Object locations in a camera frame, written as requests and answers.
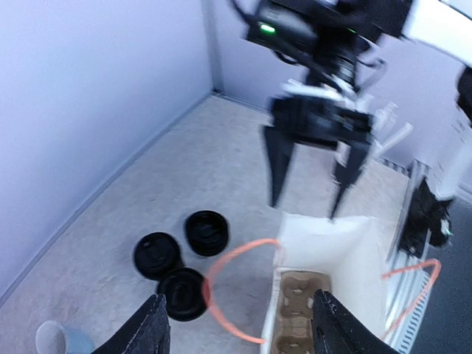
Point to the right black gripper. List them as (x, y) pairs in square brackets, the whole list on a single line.
[(328, 39)]

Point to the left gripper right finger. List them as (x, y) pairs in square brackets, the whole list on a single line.
[(335, 330)]

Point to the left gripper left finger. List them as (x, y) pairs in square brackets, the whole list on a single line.
[(147, 331)]

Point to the brown cardboard cup carrier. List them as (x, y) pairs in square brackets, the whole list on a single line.
[(293, 331)]

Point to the black plastic cup lid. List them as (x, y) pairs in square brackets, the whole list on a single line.
[(156, 255)]

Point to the white paper takeout bag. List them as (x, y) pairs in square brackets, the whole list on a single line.
[(352, 251)]

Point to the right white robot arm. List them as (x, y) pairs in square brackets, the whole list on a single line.
[(432, 81)]

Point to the light blue ceramic mug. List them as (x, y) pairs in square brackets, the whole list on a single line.
[(77, 342)]

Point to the bundle of white wrapped straws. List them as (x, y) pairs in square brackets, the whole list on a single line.
[(385, 137)]

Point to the stack of black cup lids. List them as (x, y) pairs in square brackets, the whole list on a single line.
[(207, 232)]

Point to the aluminium front frame rail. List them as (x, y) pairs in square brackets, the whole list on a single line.
[(404, 288)]

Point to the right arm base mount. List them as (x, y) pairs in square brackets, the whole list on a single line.
[(426, 215)]

